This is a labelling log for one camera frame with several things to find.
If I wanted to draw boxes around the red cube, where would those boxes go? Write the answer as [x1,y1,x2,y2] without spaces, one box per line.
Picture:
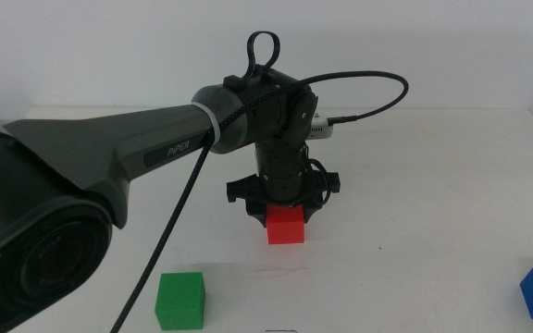
[265,204,306,245]

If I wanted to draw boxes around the green cube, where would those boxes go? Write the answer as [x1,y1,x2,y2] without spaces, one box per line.
[154,271,206,332]

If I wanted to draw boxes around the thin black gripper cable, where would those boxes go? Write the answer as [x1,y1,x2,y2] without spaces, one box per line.
[306,158,331,205]

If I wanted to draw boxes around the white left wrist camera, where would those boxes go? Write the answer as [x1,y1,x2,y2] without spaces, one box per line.
[305,109,334,141]

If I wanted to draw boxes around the black braided cable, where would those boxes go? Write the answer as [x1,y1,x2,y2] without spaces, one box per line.
[108,69,410,333]

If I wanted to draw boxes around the black cable loop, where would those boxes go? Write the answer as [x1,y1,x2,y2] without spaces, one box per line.
[246,31,281,80]

